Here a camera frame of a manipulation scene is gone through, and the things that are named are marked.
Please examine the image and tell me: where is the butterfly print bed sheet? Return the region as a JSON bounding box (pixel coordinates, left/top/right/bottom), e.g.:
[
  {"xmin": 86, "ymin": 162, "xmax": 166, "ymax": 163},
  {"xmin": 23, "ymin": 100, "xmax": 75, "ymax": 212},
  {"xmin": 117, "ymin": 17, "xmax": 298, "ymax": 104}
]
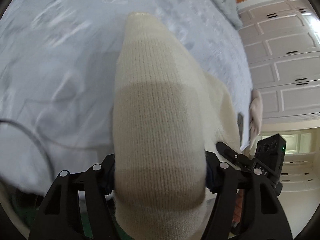
[{"xmin": 1, "ymin": 0, "xmax": 253, "ymax": 195}]

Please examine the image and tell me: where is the white panelled wardrobe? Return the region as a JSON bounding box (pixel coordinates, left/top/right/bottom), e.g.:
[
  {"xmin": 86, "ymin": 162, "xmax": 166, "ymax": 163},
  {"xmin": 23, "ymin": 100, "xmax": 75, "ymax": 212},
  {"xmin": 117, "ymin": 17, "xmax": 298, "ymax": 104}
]
[{"xmin": 239, "ymin": 0, "xmax": 319, "ymax": 123}]

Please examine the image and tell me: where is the cream knitted sweater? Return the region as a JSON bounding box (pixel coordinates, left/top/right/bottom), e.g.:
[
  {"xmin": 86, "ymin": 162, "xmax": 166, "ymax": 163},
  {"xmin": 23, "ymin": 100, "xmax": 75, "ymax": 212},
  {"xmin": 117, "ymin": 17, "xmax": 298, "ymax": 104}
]
[{"xmin": 113, "ymin": 12, "xmax": 240, "ymax": 239}]

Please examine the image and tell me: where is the black camera box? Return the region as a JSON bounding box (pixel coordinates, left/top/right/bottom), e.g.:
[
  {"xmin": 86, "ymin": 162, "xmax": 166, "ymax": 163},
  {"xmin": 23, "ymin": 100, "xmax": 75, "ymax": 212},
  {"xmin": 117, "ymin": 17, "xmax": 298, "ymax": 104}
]
[{"xmin": 254, "ymin": 134, "xmax": 286, "ymax": 185}]

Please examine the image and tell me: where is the beige cloth on bed edge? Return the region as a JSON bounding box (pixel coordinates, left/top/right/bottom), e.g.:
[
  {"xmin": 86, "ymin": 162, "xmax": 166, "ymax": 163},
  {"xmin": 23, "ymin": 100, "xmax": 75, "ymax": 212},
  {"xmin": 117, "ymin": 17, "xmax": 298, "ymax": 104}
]
[{"xmin": 249, "ymin": 89, "xmax": 263, "ymax": 149}]

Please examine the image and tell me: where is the black cable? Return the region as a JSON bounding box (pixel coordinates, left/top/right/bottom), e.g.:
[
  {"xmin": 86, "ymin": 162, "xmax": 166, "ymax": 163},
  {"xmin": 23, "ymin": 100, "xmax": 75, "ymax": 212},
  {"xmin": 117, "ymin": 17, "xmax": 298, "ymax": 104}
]
[{"xmin": 0, "ymin": 118, "xmax": 54, "ymax": 181}]

